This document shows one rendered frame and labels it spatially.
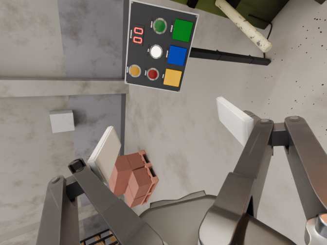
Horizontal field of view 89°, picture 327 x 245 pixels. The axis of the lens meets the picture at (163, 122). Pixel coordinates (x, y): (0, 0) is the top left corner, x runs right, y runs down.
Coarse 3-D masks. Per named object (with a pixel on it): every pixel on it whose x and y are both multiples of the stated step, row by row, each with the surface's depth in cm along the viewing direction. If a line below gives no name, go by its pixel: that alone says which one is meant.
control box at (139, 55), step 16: (144, 16) 67; (160, 16) 67; (176, 16) 67; (192, 16) 67; (128, 32) 70; (144, 32) 70; (160, 32) 70; (192, 32) 70; (128, 48) 73; (144, 48) 73; (160, 48) 73; (128, 64) 76; (144, 64) 76; (160, 64) 76; (128, 80) 80; (144, 80) 80; (160, 80) 80
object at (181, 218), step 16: (160, 208) 9; (176, 208) 8; (192, 208) 8; (208, 208) 8; (160, 224) 8; (176, 224) 8; (192, 224) 7; (256, 224) 7; (176, 240) 7; (192, 240) 7; (240, 240) 6; (256, 240) 6; (272, 240) 6; (288, 240) 6
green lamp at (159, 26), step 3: (156, 21) 68; (159, 21) 68; (162, 21) 68; (156, 24) 68; (159, 24) 68; (162, 24) 68; (156, 27) 69; (159, 27) 69; (162, 27) 69; (156, 30) 69; (159, 30) 69; (162, 30) 69
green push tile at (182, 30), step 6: (174, 24) 68; (180, 24) 68; (186, 24) 68; (192, 24) 68; (174, 30) 69; (180, 30) 69; (186, 30) 69; (174, 36) 70; (180, 36) 70; (186, 36) 70
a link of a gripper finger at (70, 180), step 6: (90, 156) 17; (90, 168) 15; (66, 180) 14; (72, 180) 14; (66, 186) 13; (72, 186) 13; (78, 186) 14; (66, 192) 13; (72, 192) 14; (78, 192) 14; (84, 192) 14; (72, 198) 14
